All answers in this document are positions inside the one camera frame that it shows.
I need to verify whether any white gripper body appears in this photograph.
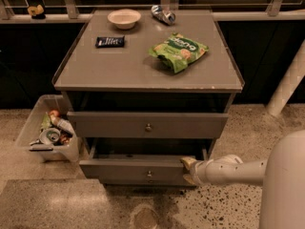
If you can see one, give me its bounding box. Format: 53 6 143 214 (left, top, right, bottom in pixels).
190 160 209 186

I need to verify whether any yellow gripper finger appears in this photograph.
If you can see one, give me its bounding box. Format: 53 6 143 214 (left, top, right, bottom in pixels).
180 156 196 170
183 175 196 186

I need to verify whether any grey drawer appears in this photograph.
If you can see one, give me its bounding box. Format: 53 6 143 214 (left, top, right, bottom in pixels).
68 112 228 138
80 138 210 187

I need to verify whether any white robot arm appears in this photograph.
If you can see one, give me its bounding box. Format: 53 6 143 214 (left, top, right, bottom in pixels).
181 130 305 229

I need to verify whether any grey drawer cabinet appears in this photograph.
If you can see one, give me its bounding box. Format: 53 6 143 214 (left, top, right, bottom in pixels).
51 9 245 187

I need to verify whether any grey top drawer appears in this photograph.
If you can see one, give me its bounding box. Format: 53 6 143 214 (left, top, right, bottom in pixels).
68 112 228 138

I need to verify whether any metal floor drain cover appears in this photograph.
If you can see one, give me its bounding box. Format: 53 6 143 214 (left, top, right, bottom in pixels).
133 207 158 229

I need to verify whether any green snack bag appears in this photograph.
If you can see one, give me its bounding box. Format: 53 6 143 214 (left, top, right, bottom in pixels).
149 33 209 73

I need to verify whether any white diagonal pillar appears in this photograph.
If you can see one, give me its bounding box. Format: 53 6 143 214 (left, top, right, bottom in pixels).
266 40 305 116

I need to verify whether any empty can in bin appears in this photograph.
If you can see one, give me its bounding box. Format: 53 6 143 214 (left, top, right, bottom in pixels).
39 128 60 144

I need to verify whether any plastic bottle in bin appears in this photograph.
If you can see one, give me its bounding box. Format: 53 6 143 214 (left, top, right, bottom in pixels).
51 115 74 135

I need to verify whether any clear plastic trash bin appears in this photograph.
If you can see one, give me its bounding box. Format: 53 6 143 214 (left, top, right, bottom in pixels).
15 94 81 162

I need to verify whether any crushed silver can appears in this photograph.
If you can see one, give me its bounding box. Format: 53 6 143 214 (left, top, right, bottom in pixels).
151 5 175 26

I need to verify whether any dark blue candy bar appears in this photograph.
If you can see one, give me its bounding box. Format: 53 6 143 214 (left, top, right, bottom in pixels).
95 36 125 48

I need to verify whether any white paper bowl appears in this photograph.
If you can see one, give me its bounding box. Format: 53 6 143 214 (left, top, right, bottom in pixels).
108 9 141 30

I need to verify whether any yellow toy on ledge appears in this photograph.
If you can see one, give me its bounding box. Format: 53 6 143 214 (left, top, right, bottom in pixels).
28 5 46 19

